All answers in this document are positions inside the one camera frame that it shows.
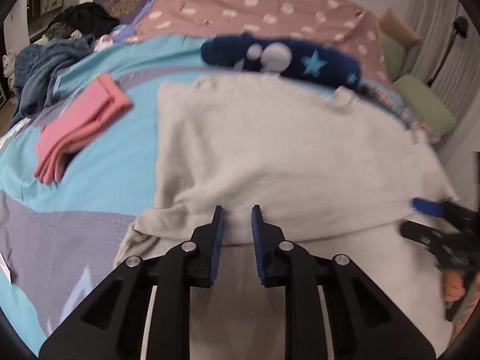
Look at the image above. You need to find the white cotton garment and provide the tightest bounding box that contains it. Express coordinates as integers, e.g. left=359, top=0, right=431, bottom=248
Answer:
left=117, top=73, right=455, bottom=359

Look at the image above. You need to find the dark blue clothes pile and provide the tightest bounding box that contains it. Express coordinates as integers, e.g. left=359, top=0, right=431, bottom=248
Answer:
left=10, top=34, right=95, bottom=127

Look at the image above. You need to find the black clothes pile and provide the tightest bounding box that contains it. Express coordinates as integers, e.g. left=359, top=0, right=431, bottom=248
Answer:
left=46, top=2, right=120, bottom=40

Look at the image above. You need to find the right hand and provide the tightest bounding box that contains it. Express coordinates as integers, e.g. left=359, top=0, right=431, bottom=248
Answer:
left=442, top=271, right=465, bottom=302

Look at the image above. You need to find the blue grey bed cover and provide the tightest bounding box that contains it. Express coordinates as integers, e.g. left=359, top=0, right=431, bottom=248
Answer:
left=0, top=33, right=443, bottom=355

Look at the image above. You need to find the near green pillow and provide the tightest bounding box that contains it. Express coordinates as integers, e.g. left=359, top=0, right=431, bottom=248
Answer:
left=392, top=75, right=457, bottom=136

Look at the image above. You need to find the green pillow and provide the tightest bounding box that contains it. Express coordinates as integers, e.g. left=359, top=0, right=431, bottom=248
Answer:
left=381, top=32, right=406, bottom=82
left=392, top=75, right=457, bottom=136

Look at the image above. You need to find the patterned blue folded garment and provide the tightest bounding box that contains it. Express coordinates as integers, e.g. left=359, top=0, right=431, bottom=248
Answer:
left=360, top=79, right=441, bottom=144

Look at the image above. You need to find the far green pillow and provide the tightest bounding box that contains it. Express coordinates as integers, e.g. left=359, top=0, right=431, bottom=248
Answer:
left=381, top=32, right=406, bottom=82

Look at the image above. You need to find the tan pillow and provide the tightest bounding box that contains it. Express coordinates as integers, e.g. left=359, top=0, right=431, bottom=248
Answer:
left=378, top=8, right=422, bottom=48

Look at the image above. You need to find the folded pink cloth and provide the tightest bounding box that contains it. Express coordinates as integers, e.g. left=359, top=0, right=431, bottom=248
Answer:
left=32, top=73, right=134, bottom=185

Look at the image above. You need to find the navy star fleece garment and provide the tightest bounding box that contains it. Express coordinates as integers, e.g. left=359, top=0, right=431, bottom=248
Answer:
left=201, top=33, right=362, bottom=91

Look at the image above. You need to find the pink polka dot sheet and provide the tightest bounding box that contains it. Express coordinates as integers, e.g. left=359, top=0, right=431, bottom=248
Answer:
left=125, top=0, right=390, bottom=86

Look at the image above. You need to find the black wall lamp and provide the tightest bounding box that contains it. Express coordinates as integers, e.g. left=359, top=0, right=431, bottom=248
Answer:
left=426, top=16, right=469, bottom=88

